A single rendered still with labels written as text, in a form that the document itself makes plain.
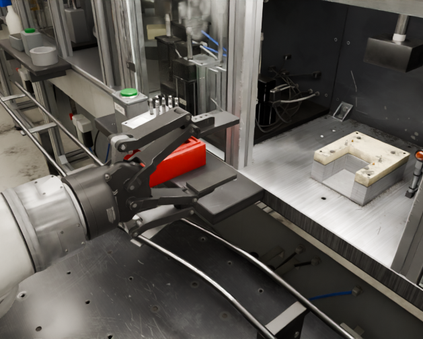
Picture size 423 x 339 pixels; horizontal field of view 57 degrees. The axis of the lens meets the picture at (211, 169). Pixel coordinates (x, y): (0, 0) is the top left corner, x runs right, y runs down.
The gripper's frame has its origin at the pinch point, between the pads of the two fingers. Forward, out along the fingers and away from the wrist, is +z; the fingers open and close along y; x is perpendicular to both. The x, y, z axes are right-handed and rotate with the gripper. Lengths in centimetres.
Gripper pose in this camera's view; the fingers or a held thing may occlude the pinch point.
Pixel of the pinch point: (216, 151)
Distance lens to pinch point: 53.1
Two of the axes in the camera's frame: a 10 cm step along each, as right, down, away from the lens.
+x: -6.2, -4.3, 6.6
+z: 7.8, -3.4, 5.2
